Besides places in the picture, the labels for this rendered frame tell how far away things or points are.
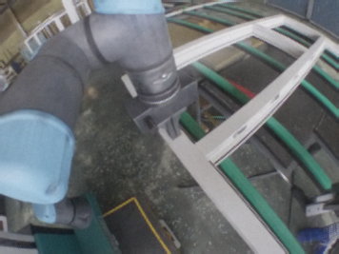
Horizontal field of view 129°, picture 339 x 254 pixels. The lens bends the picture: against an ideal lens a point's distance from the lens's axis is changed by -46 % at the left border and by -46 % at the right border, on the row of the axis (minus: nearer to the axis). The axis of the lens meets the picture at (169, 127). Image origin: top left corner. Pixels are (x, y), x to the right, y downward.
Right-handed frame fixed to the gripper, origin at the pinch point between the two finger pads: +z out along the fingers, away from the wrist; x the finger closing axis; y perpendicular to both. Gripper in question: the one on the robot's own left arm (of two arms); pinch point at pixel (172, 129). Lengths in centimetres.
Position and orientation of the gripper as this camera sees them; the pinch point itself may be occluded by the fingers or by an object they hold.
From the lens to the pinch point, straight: 36.8
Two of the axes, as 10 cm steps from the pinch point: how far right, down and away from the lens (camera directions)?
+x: 8.2, -5.5, 1.6
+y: 5.4, 6.5, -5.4
